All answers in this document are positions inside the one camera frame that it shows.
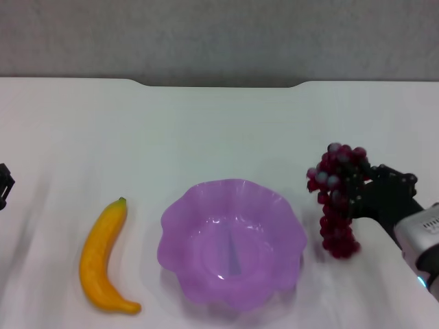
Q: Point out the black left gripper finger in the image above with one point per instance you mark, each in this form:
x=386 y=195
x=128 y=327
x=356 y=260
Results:
x=5 y=186

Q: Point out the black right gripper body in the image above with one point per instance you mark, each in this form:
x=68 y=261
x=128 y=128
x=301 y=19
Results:
x=387 y=205

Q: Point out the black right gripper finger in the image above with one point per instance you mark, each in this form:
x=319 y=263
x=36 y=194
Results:
x=355 y=195
x=394 y=178

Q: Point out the dark red grape bunch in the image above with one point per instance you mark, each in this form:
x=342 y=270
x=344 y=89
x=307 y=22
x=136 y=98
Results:
x=337 y=233

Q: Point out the yellow plastic banana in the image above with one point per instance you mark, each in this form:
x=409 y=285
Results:
x=97 y=253

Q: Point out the purple wavy plastic bowl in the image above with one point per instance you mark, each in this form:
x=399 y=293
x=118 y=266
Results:
x=240 y=222

